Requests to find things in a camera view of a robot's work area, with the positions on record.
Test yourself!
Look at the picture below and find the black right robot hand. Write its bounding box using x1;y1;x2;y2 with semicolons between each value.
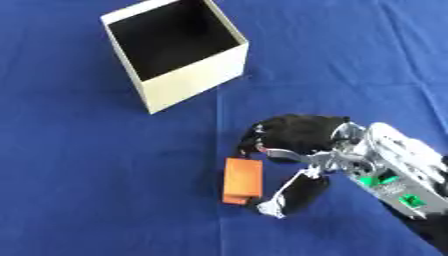
234;114;352;220

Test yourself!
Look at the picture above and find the orange rectangular block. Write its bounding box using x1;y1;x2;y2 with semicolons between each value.
220;157;265;206

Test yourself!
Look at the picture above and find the tan open cardboard box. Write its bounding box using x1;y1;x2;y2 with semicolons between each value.
98;0;252;115

